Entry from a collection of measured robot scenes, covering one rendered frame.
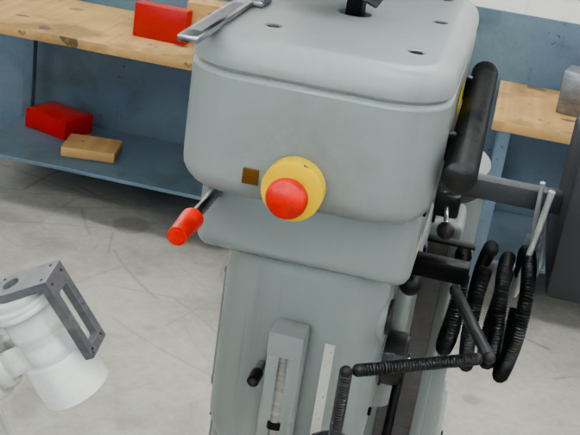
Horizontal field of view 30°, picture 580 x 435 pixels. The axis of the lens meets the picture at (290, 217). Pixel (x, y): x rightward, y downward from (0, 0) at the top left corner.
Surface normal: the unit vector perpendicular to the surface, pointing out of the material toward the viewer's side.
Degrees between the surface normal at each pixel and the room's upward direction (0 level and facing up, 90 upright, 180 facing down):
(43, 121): 90
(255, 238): 90
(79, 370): 73
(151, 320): 0
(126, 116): 90
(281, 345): 90
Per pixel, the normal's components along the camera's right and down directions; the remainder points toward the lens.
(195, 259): 0.14, -0.91
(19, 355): 0.15, 0.39
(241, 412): -0.31, 0.32
